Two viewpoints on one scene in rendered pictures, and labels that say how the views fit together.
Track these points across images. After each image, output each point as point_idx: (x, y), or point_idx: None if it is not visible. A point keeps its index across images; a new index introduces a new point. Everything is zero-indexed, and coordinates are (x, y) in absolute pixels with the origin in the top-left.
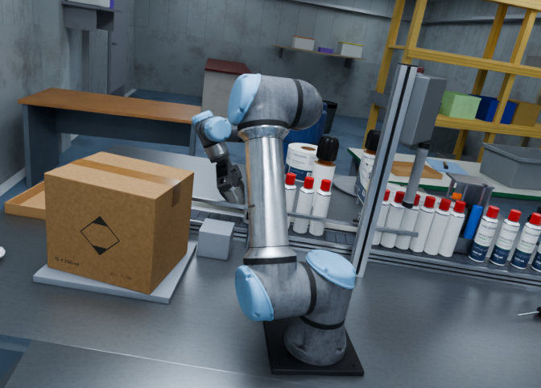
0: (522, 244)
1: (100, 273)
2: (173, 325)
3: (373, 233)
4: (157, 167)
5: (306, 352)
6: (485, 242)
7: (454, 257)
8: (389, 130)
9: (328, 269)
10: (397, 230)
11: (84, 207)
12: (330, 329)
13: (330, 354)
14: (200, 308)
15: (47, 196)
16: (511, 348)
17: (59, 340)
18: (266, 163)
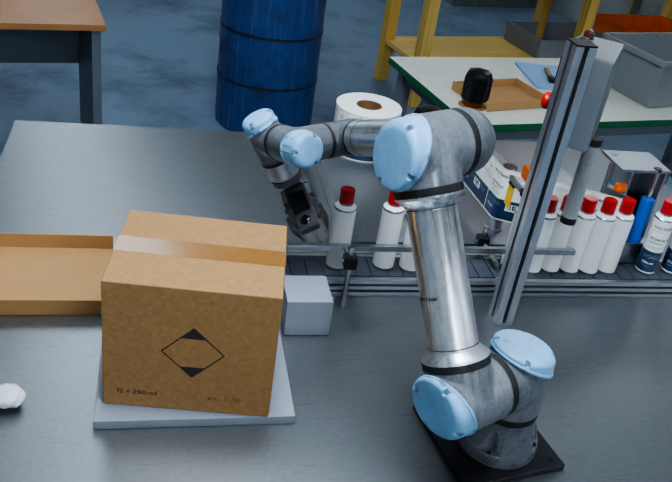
0: None
1: (191, 400)
2: (318, 453)
3: (528, 267)
4: (234, 230)
5: (499, 458)
6: (658, 248)
7: (618, 272)
8: (555, 134)
9: (530, 361)
10: (548, 250)
11: (169, 319)
12: (527, 426)
13: (526, 454)
14: (336, 421)
15: (105, 311)
16: None
17: None
18: (447, 242)
